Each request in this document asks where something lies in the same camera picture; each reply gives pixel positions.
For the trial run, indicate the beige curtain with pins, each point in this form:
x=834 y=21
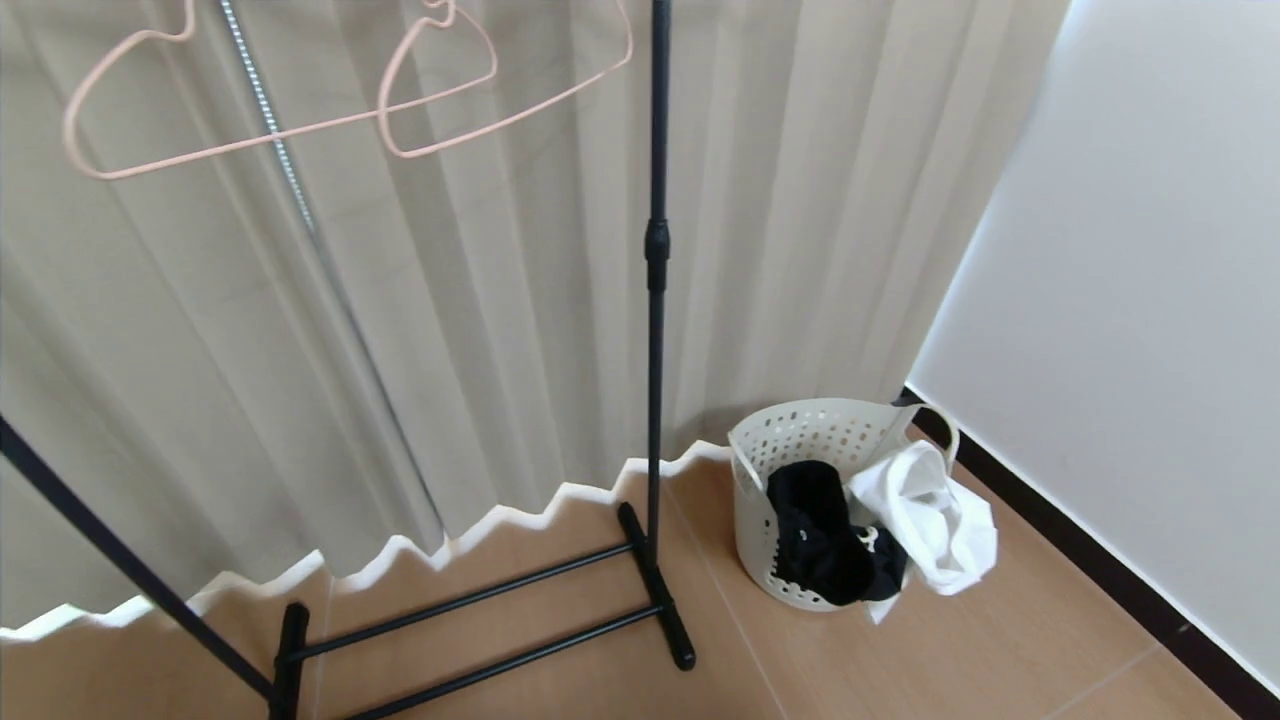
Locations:
x=820 y=200

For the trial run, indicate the black shorts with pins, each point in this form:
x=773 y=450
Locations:
x=815 y=540

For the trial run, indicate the white garment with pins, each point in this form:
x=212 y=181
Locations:
x=940 y=540

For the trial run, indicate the white laundry basket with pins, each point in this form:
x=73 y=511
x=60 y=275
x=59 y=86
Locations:
x=800 y=430

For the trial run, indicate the pink clothes hanger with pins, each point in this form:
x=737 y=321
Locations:
x=200 y=155
x=500 y=116

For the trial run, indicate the black clothes rack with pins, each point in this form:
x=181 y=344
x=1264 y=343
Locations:
x=657 y=400

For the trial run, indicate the silver curtain wand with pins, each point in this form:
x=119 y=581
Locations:
x=262 y=100

